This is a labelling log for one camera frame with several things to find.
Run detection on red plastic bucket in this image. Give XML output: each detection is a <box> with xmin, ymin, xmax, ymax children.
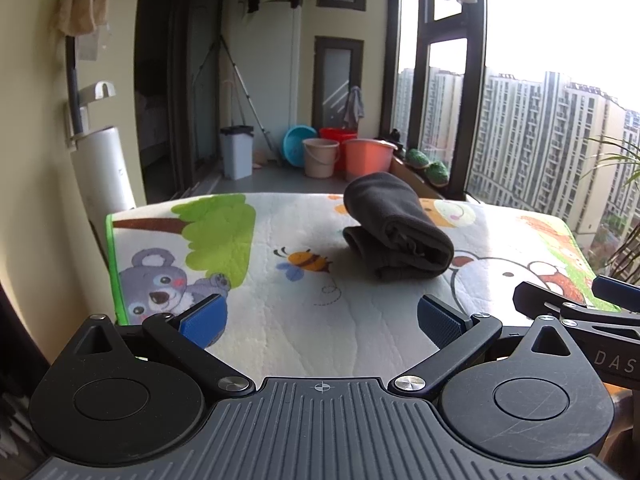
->
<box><xmin>319</xmin><ymin>127</ymin><xmax>359</xmax><ymax>172</ymax></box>

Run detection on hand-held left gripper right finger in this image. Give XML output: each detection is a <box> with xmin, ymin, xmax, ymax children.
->
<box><xmin>388</xmin><ymin>293</ymin><xmax>587</xmax><ymax>404</ymax></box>

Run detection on metal wall hook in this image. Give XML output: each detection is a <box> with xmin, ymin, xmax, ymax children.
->
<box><xmin>74</xmin><ymin>81</ymin><xmax>118</xmax><ymax>112</ymax></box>

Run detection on beige plastic bucket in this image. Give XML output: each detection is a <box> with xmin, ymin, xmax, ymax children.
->
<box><xmin>302</xmin><ymin>138</ymin><xmax>341</xmax><ymax>179</ymax></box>

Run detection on blue plastic basin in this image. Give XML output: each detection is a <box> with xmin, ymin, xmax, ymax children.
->
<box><xmin>283</xmin><ymin>126</ymin><xmax>322</xmax><ymax>169</ymax></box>

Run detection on dark grey pants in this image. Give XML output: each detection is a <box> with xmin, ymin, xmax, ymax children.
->
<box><xmin>342</xmin><ymin>172</ymin><xmax>455</xmax><ymax>282</ymax></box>

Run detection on grey cloth on door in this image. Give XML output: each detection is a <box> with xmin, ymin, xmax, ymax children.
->
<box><xmin>342</xmin><ymin>86</ymin><xmax>366</xmax><ymax>129</ymax></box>

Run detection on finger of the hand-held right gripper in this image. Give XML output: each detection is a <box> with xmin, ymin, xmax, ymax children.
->
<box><xmin>513</xmin><ymin>281</ymin><xmax>640</xmax><ymax>335</ymax></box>
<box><xmin>591</xmin><ymin>274</ymin><xmax>640</xmax><ymax>314</ymax></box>

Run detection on dark window frame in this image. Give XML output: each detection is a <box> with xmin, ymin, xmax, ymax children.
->
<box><xmin>379</xmin><ymin>0</ymin><xmax>490</xmax><ymax>203</ymax></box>

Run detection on grey trash bin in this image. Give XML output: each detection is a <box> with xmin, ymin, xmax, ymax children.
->
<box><xmin>219</xmin><ymin>125</ymin><xmax>255</xmax><ymax>181</ymax></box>

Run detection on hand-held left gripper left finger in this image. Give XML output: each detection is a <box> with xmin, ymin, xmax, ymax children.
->
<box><xmin>64</xmin><ymin>293</ymin><xmax>257</xmax><ymax>399</ymax></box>

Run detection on green long-leaf plant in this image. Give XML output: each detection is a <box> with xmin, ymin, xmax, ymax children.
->
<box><xmin>580</xmin><ymin>135</ymin><xmax>640</xmax><ymax>283</ymax></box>

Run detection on orange plastic bucket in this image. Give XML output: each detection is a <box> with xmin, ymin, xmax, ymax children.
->
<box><xmin>342</xmin><ymin>138</ymin><xmax>398</xmax><ymax>183</ymax></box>

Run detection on green potted cactus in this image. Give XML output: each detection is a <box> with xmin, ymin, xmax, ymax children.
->
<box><xmin>425</xmin><ymin>161</ymin><xmax>451</xmax><ymax>187</ymax></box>
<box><xmin>404</xmin><ymin>147</ymin><xmax>434</xmax><ymax>170</ymax></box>

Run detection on cartoon printed mat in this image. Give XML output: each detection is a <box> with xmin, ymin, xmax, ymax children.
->
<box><xmin>105</xmin><ymin>192</ymin><xmax>608</xmax><ymax>378</ymax></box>

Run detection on dark framed glass door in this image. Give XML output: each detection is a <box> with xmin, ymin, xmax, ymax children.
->
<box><xmin>313</xmin><ymin>35</ymin><xmax>365</xmax><ymax>135</ymax></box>

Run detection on white wall-mounted cylinder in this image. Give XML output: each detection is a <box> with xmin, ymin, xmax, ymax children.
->
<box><xmin>69</xmin><ymin>126</ymin><xmax>137</xmax><ymax>217</ymax></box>

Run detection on mop with long handle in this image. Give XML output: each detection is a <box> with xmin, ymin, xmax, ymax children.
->
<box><xmin>219</xmin><ymin>35</ymin><xmax>287</xmax><ymax>167</ymax></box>

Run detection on row of apartment buildings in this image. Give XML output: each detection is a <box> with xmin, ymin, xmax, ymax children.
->
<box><xmin>395</xmin><ymin>66</ymin><xmax>640</xmax><ymax>251</ymax></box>

